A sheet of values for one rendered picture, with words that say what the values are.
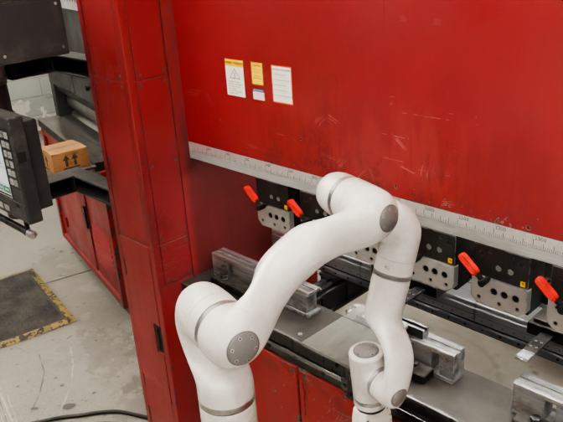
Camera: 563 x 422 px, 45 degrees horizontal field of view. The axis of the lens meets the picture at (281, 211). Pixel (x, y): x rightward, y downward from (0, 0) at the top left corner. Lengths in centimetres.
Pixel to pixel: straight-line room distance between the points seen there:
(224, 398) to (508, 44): 95
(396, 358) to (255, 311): 41
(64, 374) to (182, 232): 151
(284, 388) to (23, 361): 200
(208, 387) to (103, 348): 257
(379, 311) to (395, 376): 15
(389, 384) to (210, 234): 124
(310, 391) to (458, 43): 120
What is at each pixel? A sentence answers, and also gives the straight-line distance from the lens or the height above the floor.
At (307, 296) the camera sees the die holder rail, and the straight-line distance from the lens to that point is 227.
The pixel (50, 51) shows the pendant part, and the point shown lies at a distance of 234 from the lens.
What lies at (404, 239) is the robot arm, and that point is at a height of 144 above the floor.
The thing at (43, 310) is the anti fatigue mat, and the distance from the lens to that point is 446.
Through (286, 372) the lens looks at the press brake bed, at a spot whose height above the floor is 72.
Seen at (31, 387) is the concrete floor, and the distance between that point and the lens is 382.
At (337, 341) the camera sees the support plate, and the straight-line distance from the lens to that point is 197.
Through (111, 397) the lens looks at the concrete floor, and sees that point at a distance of 359.
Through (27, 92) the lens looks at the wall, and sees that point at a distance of 853.
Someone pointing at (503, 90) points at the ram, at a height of 173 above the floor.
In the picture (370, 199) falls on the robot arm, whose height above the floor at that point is 157.
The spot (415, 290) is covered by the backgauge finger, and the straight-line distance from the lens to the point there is 221.
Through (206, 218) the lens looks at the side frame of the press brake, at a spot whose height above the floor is 109.
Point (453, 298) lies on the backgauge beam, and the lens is 224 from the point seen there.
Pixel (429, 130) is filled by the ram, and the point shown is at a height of 160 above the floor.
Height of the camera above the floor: 209
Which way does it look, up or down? 23 degrees down
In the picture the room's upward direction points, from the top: 4 degrees counter-clockwise
